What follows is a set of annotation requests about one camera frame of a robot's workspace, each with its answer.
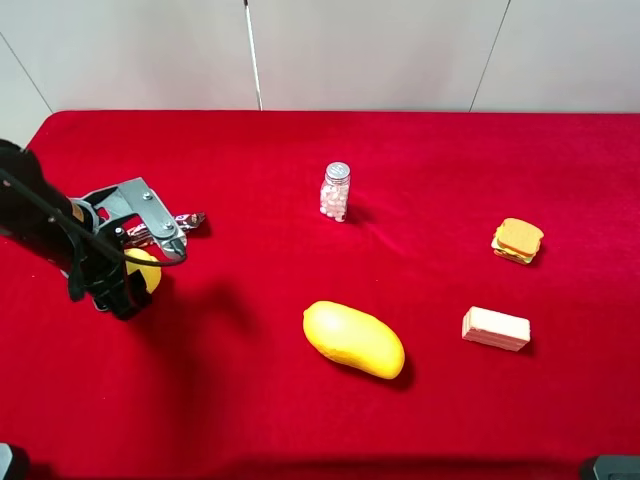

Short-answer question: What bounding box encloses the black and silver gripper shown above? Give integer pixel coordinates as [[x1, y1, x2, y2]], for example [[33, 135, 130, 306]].
[[58, 177, 187, 321]]

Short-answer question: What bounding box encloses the yellow lemon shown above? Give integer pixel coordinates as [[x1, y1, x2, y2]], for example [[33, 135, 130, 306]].
[[124, 248, 162, 294]]

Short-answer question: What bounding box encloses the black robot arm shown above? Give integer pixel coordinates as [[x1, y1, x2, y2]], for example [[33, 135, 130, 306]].
[[1, 140, 187, 320]]

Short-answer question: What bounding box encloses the brown chocolate bar wrapper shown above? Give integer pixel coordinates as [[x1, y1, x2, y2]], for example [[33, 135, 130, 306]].
[[126, 212, 206, 248]]

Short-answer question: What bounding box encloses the clear jar of white candies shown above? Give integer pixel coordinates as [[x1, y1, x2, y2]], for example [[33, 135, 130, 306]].
[[320, 162, 351, 222]]

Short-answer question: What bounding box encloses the yellow mango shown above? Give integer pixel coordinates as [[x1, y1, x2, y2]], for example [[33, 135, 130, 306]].
[[302, 301, 405, 380]]

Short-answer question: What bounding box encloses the red tablecloth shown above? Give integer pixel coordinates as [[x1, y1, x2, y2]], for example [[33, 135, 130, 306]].
[[1, 111, 639, 479]]

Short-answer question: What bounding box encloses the pink wafer block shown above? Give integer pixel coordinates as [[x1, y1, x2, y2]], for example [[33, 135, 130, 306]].
[[462, 306, 531, 352]]

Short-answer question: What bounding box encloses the toy sandwich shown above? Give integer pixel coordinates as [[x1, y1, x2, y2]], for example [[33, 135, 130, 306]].
[[491, 218, 544, 265]]

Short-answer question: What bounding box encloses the black cable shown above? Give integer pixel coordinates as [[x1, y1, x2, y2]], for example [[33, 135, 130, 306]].
[[0, 167, 189, 267]]

